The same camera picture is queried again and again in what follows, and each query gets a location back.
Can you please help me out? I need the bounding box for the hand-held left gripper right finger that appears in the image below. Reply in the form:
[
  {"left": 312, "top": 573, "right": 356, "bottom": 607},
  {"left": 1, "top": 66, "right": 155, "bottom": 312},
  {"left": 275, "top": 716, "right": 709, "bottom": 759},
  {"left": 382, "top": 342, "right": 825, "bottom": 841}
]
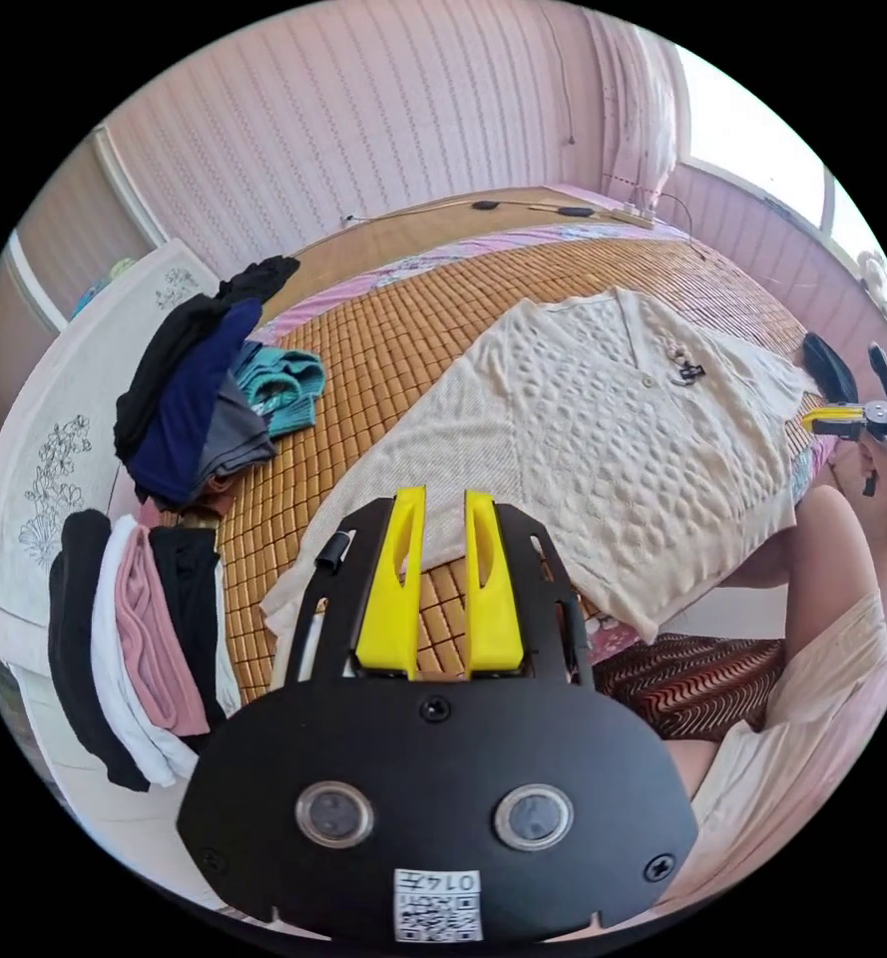
[{"left": 463, "top": 490, "right": 525, "bottom": 681}]

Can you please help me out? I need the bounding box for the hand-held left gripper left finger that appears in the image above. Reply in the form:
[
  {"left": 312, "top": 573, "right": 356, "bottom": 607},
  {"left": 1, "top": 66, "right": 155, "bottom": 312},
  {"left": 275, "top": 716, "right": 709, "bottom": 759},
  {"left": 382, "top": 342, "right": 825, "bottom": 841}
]
[{"left": 354, "top": 486, "right": 428, "bottom": 681}]

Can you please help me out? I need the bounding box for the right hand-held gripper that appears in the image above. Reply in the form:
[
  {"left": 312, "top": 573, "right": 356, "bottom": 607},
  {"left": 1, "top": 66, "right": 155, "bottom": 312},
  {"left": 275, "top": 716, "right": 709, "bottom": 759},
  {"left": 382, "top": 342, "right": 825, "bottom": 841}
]
[{"left": 800, "top": 331, "right": 887, "bottom": 444}]

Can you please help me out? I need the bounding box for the white knitted cardigan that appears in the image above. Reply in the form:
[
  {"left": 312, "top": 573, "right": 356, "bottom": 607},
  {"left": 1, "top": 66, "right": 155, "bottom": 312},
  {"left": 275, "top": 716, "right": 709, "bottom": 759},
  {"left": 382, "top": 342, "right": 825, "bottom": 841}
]
[{"left": 259, "top": 287, "right": 824, "bottom": 645}]

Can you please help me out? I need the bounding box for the brown wavy patterned cushion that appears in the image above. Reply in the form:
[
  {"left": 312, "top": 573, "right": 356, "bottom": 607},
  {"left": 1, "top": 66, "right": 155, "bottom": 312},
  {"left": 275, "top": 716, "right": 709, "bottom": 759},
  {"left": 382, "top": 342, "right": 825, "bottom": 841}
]
[{"left": 591, "top": 633, "right": 790, "bottom": 743}]

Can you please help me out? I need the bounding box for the black white pink clothes pile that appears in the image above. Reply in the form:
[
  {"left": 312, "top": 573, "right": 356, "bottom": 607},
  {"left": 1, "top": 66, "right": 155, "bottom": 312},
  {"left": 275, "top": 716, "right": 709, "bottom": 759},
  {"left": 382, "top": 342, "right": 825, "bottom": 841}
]
[{"left": 46, "top": 507, "right": 243, "bottom": 794}]

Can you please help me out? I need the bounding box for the bed with woven mat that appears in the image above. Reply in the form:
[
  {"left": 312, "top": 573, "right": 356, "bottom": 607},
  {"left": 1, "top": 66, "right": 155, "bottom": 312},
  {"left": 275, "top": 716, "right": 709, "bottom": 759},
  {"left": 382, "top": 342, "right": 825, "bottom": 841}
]
[{"left": 211, "top": 183, "right": 845, "bottom": 698}]

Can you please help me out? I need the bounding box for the person's body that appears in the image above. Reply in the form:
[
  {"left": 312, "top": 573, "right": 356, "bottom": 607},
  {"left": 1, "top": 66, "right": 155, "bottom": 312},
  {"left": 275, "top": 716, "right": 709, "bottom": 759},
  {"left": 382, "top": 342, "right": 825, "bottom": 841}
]
[{"left": 660, "top": 482, "right": 887, "bottom": 911}]

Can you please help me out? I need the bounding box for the dark and teal clothes pile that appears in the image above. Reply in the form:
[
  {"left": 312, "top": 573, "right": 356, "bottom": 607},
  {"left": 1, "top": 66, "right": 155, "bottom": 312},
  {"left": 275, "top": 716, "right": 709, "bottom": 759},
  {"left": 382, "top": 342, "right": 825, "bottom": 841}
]
[{"left": 112, "top": 253, "right": 330, "bottom": 519}]

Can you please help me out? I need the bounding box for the window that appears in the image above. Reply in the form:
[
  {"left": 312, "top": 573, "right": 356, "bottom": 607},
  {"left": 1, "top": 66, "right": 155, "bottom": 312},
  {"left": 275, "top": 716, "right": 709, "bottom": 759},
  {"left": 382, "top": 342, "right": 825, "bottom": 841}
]
[{"left": 672, "top": 43, "right": 887, "bottom": 257}]

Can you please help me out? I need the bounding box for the pink curtain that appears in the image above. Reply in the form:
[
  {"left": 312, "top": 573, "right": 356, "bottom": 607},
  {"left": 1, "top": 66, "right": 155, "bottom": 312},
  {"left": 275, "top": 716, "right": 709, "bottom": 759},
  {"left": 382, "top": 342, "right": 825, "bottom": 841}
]
[{"left": 583, "top": 11, "right": 688, "bottom": 201}]

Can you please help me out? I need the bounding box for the white headboard with flower drawings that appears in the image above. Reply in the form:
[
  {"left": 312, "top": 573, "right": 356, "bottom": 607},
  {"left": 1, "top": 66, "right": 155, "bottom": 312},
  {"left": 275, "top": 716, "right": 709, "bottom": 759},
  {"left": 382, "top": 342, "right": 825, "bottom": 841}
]
[{"left": 0, "top": 239, "right": 223, "bottom": 679}]

